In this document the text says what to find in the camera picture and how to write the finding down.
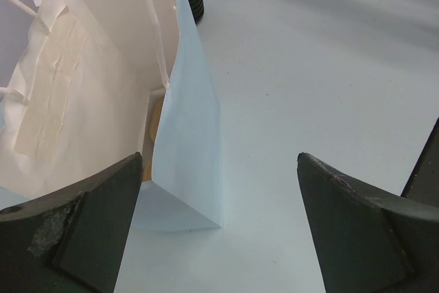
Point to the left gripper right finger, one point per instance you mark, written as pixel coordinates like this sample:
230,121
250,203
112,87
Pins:
367,239

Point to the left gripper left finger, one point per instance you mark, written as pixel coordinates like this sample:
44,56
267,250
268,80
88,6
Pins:
73,239

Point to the light blue paper bag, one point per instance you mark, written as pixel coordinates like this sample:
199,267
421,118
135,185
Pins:
81,98

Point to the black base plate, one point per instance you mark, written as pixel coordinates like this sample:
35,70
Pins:
422,185

